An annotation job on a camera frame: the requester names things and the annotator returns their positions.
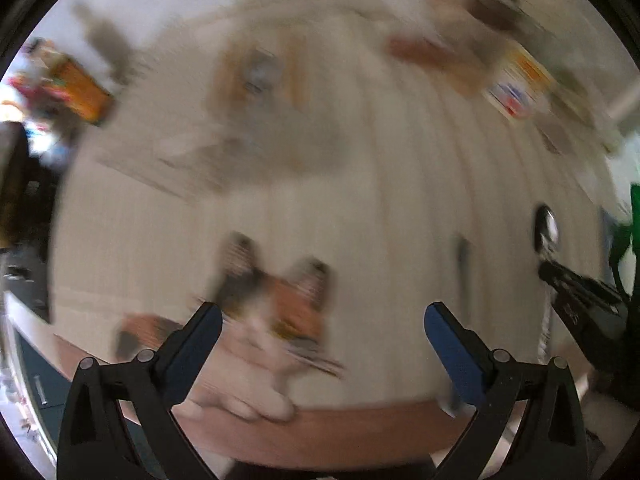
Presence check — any clear plastic utensil container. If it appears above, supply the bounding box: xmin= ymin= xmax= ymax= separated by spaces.
xmin=97 ymin=0 xmax=396 ymax=201

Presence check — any small yellow white carton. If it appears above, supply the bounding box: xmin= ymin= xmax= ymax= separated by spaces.
xmin=484 ymin=42 xmax=557 ymax=122

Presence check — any black gas stove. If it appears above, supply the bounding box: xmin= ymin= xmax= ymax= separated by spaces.
xmin=0 ymin=120 xmax=57 ymax=326

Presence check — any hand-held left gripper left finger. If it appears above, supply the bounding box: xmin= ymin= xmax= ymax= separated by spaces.
xmin=56 ymin=301 xmax=224 ymax=480

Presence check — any orange box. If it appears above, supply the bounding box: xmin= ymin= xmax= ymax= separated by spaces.
xmin=30 ymin=40 xmax=119 ymax=129

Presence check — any striped cat print tablecloth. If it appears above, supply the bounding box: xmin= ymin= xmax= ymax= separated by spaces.
xmin=45 ymin=0 xmax=632 ymax=472

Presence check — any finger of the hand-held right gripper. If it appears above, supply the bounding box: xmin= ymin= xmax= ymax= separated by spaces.
xmin=538 ymin=259 xmax=625 ymax=307

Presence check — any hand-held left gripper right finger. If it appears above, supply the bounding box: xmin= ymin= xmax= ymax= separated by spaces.
xmin=423 ymin=301 xmax=589 ymax=480

